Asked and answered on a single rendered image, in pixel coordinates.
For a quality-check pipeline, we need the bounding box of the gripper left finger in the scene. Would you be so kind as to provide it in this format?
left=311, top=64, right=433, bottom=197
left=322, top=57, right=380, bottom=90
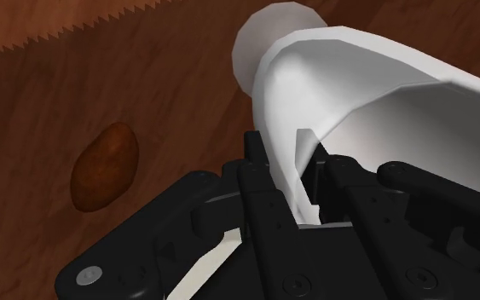
left=54, top=130, right=307, bottom=300

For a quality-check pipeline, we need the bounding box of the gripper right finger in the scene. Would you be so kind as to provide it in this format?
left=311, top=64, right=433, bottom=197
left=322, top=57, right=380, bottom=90
left=305, top=141, right=480, bottom=300

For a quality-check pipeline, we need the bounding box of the brown potato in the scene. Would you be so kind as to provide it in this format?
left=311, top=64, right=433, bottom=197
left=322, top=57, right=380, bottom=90
left=70, top=121, right=141, bottom=213

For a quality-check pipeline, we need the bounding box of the white cup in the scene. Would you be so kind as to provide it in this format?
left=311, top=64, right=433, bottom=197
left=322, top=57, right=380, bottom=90
left=231, top=2, right=480, bottom=226

